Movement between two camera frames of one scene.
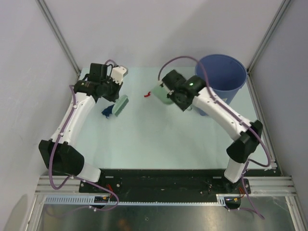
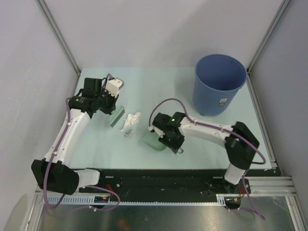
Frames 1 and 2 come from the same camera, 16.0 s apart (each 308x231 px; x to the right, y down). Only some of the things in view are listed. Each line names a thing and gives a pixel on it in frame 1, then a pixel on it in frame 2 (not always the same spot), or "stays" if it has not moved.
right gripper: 183,106 → 174,147
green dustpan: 160,93 → 151,140
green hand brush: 120,104 → 118,117
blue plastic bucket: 226,74 stays
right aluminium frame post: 251,86 stays
